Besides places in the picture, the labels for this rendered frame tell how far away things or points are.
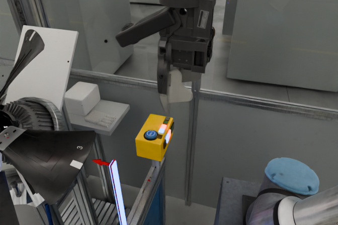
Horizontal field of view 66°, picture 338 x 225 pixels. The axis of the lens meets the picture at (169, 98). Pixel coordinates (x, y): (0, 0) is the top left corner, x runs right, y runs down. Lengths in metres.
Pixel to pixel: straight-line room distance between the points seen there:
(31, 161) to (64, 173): 0.10
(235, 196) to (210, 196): 1.01
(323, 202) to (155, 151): 0.59
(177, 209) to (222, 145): 0.71
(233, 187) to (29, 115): 0.73
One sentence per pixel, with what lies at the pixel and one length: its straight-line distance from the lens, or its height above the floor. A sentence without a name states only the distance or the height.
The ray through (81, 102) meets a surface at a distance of 1.40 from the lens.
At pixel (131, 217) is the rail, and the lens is 1.01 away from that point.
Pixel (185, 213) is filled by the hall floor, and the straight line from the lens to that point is 2.02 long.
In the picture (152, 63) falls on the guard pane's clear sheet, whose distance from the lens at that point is 1.35.
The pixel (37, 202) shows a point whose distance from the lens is 0.98.
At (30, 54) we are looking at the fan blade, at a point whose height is 1.41.
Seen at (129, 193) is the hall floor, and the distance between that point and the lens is 2.13.
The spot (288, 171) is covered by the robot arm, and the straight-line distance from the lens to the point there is 0.69.
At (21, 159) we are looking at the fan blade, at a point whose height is 1.17.
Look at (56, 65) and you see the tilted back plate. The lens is 1.12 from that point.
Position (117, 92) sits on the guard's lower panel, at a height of 0.90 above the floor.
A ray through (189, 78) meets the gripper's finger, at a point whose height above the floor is 1.46.
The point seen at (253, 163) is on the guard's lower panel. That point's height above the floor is 0.57.
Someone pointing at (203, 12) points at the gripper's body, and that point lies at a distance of 0.41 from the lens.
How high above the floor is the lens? 1.72
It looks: 34 degrees down
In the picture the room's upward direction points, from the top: straight up
